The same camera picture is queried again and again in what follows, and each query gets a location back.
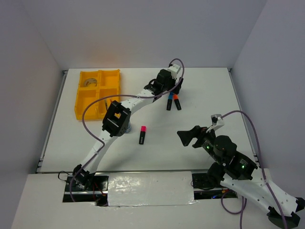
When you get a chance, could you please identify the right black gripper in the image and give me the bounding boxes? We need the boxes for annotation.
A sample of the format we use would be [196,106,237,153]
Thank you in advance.
[176,124,223,164]

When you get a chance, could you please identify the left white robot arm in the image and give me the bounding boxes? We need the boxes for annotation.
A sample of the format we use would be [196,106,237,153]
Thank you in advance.
[73,64,184,190]

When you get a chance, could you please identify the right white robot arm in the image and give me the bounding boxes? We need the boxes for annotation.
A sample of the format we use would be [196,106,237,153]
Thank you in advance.
[177,125,305,229]

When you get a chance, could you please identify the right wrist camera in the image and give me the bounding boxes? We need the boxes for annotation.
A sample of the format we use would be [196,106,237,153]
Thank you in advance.
[206,114,224,133]

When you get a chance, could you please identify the pink highlighter marker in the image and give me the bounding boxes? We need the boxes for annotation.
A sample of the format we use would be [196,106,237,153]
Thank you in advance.
[139,126,146,145]

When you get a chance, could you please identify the blue highlighter marker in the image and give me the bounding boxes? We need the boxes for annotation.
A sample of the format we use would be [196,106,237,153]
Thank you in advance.
[166,92,173,111]

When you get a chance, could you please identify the orange highlighter marker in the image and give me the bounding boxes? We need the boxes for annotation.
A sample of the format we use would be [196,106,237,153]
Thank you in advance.
[173,94,182,111]

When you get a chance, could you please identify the metal base rail plate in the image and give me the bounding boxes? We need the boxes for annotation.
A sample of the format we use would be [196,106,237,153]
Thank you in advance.
[62,171,237,207]

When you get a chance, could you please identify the blue pen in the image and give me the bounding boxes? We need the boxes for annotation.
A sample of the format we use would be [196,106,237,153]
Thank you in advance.
[104,99,108,111]

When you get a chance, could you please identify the clear tape roll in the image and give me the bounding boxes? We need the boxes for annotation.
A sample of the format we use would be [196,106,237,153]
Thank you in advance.
[83,78,97,87]

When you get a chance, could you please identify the yellow four-compartment plastic bin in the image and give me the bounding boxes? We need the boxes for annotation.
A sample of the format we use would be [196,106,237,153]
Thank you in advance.
[74,69,121,121]

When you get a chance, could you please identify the blue-lidded round jar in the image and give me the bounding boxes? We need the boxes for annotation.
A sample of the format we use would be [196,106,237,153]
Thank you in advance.
[125,122,132,133]

